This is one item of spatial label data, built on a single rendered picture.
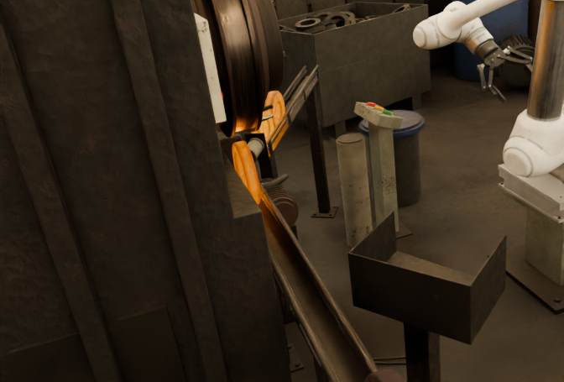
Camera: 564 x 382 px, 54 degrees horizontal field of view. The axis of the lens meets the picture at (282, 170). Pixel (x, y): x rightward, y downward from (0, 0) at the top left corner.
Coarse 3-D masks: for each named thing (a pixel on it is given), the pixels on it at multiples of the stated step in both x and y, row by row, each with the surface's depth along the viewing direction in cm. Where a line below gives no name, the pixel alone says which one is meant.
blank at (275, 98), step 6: (270, 96) 211; (276, 96) 214; (270, 102) 210; (276, 102) 214; (282, 102) 220; (276, 108) 220; (282, 108) 220; (276, 114) 220; (282, 114) 220; (276, 120) 214
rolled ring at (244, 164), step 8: (232, 144) 156; (240, 144) 152; (232, 152) 160; (240, 152) 149; (248, 152) 149; (240, 160) 149; (248, 160) 148; (240, 168) 162; (248, 168) 147; (240, 176) 162; (248, 176) 147; (256, 176) 148; (248, 184) 147; (256, 184) 148; (256, 192) 149; (256, 200) 152
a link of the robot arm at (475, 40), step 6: (480, 30) 201; (486, 30) 202; (468, 36) 203; (474, 36) 201; (480, 36) 201; (486, 36) 200; (492, 36) 202; (468, 42) 203; (474, 42) 201; (480, 42) 200; (486, 42) 201; (468, 48) 205; (474, 48) 202; (474, 54) 205
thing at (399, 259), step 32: (384, 224) 128; (352, 256) 117; (384, 256) 131; (352, 288) 120; (384, 288) 115; (416, 288) 109; (448, 288) 104; (480, 288) 106; (416, 320) 113; (448, 320) 107; (480, 320) 109; (416, 352) 127
